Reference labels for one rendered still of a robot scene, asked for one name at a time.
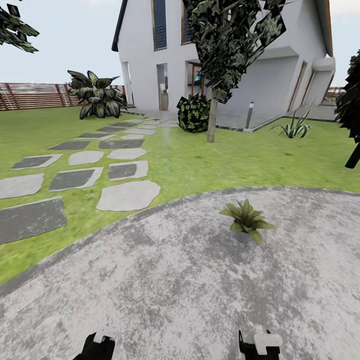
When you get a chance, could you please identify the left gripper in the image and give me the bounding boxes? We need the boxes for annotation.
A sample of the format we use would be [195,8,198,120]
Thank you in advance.
[82,334,116,360]

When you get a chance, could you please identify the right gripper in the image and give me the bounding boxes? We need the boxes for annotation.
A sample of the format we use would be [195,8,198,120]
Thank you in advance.
[239,338,280,360]

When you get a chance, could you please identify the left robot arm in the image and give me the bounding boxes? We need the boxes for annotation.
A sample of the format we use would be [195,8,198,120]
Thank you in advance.
[72,324,123,360]

